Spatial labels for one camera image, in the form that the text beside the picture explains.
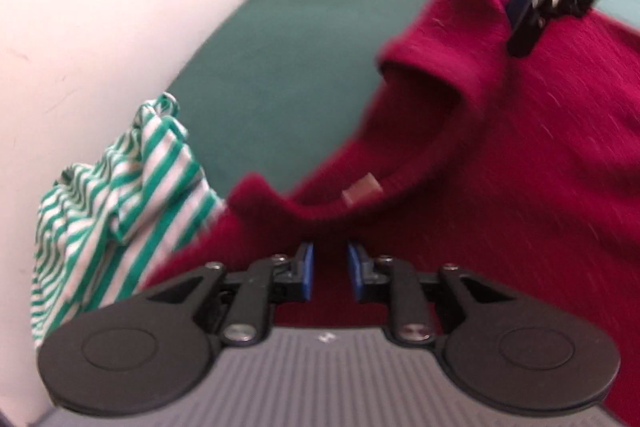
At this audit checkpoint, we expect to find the red knit sweater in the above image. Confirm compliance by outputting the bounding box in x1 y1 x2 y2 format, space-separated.
145 0 640 427

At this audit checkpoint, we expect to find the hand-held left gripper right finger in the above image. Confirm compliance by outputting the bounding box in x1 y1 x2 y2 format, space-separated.
347 242 507 349

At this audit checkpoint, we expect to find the green white striped shirt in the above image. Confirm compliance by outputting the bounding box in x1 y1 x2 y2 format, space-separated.
30 92 228 353

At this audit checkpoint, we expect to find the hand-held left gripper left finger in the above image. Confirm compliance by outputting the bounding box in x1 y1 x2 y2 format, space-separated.
145 242 316 349

